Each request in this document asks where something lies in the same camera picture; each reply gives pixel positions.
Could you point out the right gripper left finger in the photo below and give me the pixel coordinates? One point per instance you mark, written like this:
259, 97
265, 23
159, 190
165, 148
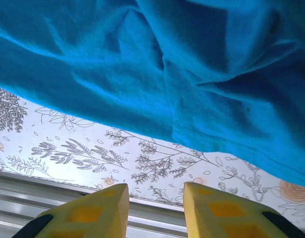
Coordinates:
93, 215

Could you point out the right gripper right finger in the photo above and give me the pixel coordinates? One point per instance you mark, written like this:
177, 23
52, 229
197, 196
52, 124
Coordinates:
224, 213

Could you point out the blue t-shirt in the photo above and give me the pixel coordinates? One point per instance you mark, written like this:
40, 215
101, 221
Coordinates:
142, 62

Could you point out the floral table cover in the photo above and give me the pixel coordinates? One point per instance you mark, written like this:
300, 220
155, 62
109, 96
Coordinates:
68, 148

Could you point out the aluminium frame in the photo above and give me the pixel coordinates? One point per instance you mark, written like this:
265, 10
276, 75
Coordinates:
18, 198

